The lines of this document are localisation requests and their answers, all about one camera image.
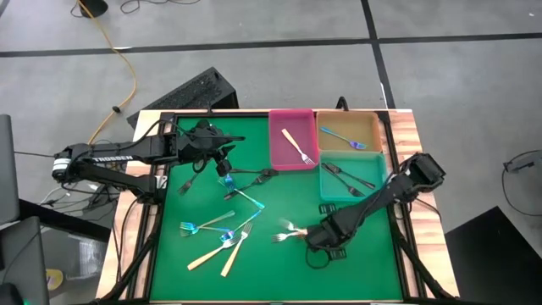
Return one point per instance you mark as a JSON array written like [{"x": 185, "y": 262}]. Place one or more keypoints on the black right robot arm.
[{"x": 381, "y": 199}]

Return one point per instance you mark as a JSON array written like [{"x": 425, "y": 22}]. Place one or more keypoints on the black computer case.
[{"x": 195, "y": 91}]

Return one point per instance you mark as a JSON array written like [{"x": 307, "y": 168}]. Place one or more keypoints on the iridescent rainbow fork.
[
  {"x": 229, "y": 183},
  {"x": 339, "y": 135},
  {"x": 250, "y": 219},
  {"x": 254, "y": 202},
  {"x": 220, "y": 217},
  {"x": 211, "y": 229}
]

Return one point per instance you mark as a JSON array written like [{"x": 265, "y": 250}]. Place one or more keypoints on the black round stand base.
[{"x": 94, "y": 6}]

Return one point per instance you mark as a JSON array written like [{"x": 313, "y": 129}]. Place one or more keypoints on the grey flat panel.
[
  {"x": 8, "y": 169},
  {"x": 21, "y": 262}
]

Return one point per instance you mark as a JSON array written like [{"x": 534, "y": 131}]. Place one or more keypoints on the pink plastic bin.
[{"x": 305, "y": 123}]

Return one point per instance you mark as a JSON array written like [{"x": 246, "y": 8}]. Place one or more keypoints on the large black box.
[{"x": 499, "y": 262}]

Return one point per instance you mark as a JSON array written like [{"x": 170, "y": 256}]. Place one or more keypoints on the teal plastic bin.
[{"x": 328, "y": 192}]

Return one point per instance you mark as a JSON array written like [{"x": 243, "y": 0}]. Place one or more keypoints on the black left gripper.
[{"x": 197, "y": 144}]

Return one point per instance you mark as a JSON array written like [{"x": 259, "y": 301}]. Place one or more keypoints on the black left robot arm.
[{"x": 127, "y": 154}]

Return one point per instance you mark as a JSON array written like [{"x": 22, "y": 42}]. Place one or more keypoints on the small grey device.
[{"x": 516, "y": 166}]

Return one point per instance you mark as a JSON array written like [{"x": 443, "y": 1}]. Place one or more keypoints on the green table mat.
[{"x": 275, "y": 275}]

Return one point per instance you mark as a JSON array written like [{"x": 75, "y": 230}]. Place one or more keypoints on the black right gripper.
[{"x": 322, "y": 237}]

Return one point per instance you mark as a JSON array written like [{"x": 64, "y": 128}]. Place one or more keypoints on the yellow round sticker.
[{"x": 54, "y": 279}]

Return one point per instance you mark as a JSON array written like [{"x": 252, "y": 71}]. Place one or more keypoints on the black metal fork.
[
  {"x": 254, "y": 171},
  {"x": 250, "y": 185},
  {"x": 360, "y": 180},
  {"x": 351, "y": 190},
  {"x": 186, "y": 186}
]

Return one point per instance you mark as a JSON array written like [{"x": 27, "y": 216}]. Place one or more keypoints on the black table frame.
[{"x": 405, "y": 275}]

